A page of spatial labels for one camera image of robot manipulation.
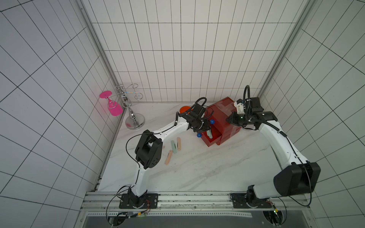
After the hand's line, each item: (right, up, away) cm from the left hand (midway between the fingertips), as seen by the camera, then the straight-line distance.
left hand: (207, 130), depth 87 cm
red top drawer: (+6, +9, -3) cm, 11 cm away
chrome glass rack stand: (-54, +5, +19) cm, 57 cm away
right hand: (+11, +8, -4) cm, 14 cm away
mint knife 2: (-21, -13, +6) cm, 25 cm away
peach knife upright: (-18, -10, +8) cm, 22 cm away
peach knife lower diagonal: (-25, -18, +3) cm, 30 cm away
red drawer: (+6, -3, +3) cm, 8 cm away
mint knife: (+1, -2, -1) cm, 3 cm away
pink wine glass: (-65, +14, +14) cm, 68 cm away
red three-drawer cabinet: (+13, +17, +1) cm, 21 cm away
